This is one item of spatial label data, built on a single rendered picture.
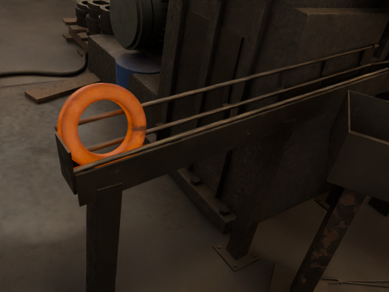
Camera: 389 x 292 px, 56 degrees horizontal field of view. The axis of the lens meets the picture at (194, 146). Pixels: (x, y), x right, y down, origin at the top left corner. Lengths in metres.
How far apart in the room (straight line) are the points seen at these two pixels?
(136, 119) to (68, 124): 0.14
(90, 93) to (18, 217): 0.87
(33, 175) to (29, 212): 0.23
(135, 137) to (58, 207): 0.81
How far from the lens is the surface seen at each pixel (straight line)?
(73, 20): 3.23
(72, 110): 0.76
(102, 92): 0.77
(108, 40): 2.52
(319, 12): 1.18
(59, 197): 1.60
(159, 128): 0.88
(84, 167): 0.76
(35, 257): 1.40
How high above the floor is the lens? 1.07
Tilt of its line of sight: 33 degrees down
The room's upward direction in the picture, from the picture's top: 11 degrees clockwise
